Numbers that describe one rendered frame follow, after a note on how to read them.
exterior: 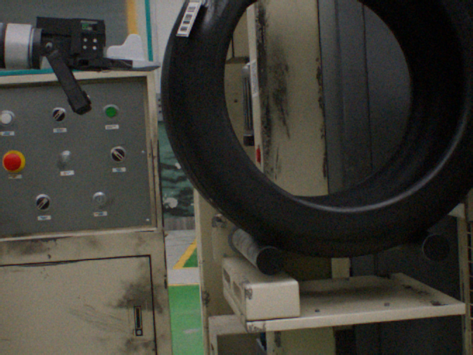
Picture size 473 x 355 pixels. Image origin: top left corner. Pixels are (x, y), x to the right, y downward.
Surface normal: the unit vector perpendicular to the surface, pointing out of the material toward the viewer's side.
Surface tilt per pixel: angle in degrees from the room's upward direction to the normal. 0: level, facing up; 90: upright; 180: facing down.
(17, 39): 79
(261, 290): 90
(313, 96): 90
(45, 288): 90
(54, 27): 90
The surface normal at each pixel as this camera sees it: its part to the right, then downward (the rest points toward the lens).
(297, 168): 0.12, 0.04
